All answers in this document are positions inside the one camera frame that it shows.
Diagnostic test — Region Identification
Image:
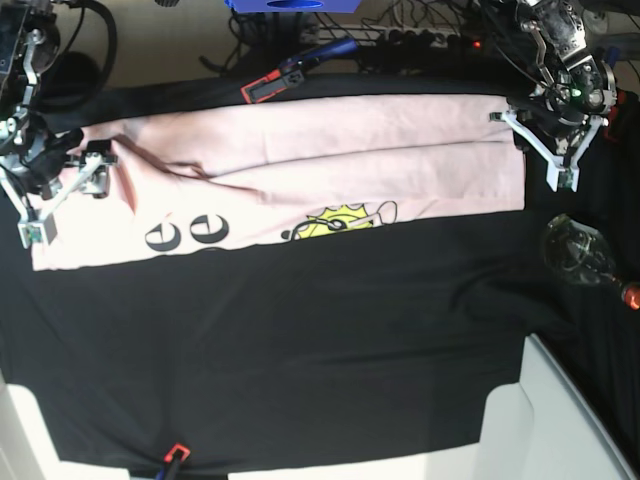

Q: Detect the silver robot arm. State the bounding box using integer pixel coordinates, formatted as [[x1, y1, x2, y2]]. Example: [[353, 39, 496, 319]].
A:
[[479, 1, 617, 159]]

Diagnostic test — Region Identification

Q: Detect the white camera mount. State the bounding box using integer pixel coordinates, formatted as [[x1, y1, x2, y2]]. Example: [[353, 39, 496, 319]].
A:
[[1, 151, 118, 249], [489, 110, 609, 192]]

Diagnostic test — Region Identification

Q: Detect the pink T-shirt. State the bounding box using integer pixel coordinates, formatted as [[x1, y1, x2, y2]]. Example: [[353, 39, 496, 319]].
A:
[[31, 94, 525, 271]]

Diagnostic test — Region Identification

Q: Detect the red clamp at table front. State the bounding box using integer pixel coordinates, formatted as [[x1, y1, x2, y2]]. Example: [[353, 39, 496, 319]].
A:
[[155, 443, 191, 480]]

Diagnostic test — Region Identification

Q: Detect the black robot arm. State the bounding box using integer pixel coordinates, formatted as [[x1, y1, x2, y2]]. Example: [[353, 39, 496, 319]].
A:
[[1, 1, 118, 202]]

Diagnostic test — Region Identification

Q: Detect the blue plastic mount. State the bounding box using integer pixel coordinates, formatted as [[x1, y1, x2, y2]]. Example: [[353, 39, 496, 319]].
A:
[[225, 0, 361, 13]]

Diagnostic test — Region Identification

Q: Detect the red and black clamp tool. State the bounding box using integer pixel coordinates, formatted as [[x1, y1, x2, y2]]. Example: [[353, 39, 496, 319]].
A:
[[604, 89, 631, 143]]

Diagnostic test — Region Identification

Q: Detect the clear glass bottle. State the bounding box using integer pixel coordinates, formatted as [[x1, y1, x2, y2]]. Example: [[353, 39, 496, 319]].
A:
[[541, 214, 639, 311]]

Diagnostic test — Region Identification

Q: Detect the red and blue clamp tool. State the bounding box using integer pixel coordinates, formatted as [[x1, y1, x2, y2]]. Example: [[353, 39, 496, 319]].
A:
[[241, 37, 358, 104]]

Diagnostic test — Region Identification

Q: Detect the black table cloth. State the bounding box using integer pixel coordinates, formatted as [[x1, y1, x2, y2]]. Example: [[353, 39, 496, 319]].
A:
[[1, 74, 639, 477]]

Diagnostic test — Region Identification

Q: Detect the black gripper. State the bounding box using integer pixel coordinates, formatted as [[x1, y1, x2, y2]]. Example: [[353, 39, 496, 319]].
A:
[[509, 97, 608, 150], [19, 129, 118, 198]]

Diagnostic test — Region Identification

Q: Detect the black round stool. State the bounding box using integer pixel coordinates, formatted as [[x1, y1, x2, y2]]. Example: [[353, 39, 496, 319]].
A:
[[42, 51, 101, 100]]

